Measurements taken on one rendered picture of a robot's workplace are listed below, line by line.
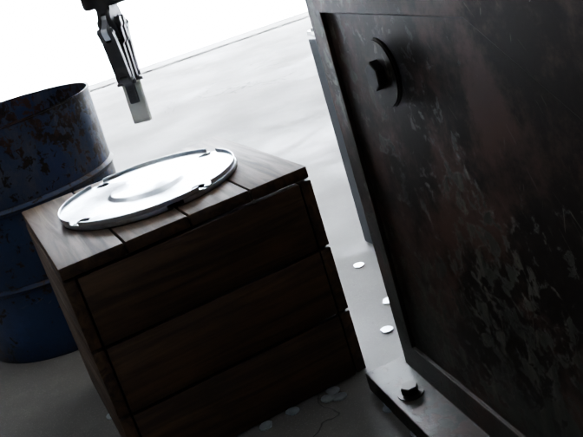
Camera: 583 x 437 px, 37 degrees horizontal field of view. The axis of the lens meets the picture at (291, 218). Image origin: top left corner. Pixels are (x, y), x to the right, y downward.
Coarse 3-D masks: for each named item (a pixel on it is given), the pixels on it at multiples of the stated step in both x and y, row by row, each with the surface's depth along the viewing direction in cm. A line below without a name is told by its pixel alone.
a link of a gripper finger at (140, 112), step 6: (138, 84) 144; (138, 90) 144; (126, 96) 145; (138, 102) 145; (144, 102) 145; (132, 108) 146; (138, 108) 145; (144, 108) 145; (132, 114) 146; (138, 114) 146; (144, 114) 146; (138, 120) 146; (144, 120) 146; (150, 120) 146
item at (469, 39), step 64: (320, 0) 105; (384, 0) 88; (448, 0) 76; (512, 0) 66; (576, 0) 59; (384, 64) 93; (448, 64) 82; (512, 64) 71; (576, 64) 62; (384, 128) 103; (448, 128) 87; (512, 128) 75; (576, 128) 66; (384, 192) 111; (448, 192) 93; (512, 192) 79; (576, 192) 69; (384, 256) 119; (448, 256) 99; (512, 256) 84; (576, 256) 73; (448, 320) 107; (512, 320) 90; (576, 320) 77; (384, 384) 125; (448, 384) 114; (512, 384) 96; (576, 384) 82
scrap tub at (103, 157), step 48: (48, 96) 196; (0, 144) 160; (48, 144) 165; (96, 144) 176; (0, 192) 162; (48, 192) 166; (0, 240) 166; (0, 288) 170; (48, 288) 170; (0, 336) 176; (48, 336) 174
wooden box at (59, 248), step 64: (256, 192) 122; (64, 256) 118; (128, 256) 117; (192, 256) 120; (256, 256) 124; (320, 256) 129; (128, 320) 118; (192, 320) 122; (256, 320) 126; (320, 320) 131; (128, 384) 120; (192, 384) 125; (256, 384) 128; (320, 384) 133
